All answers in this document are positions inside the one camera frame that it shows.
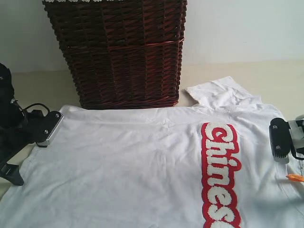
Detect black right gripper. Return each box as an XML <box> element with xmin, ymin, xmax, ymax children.
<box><xmin>293</xmin><ymin>119</ymin><xmax>304</xmax><ymax>154</ymax></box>

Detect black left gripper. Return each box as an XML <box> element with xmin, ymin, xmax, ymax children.
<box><xmin>0</xmin><ymin>104</ymin><xmax>45</xmax><ymax>186</ymax></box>

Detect white t-shirt red lettering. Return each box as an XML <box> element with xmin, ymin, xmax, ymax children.
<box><xmin>0</xmin><ymin>77</ymin><xmax>304</xmax><ymax>228</ymax></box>

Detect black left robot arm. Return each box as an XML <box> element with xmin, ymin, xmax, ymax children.
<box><xmin>0</xmin><ymin>64</ymin><xmax>44</xmax><ymax>186</ymax></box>

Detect dark red wicker basket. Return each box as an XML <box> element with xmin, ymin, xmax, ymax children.
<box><xmin>43</xmin><ymin>0</ymin><xmax>187</xmax><ymax>109</ymax></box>

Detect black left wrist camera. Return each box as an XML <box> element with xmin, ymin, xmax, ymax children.
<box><xmin>34</xmin><ymin>111</ymin><xmax>64</xmax><ymax>148</ymax></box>

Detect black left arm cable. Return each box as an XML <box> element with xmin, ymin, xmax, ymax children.
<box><xmin>11</xmin><ymin>98</ymin><xmax>51</xmax><ymax>126</ymax></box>

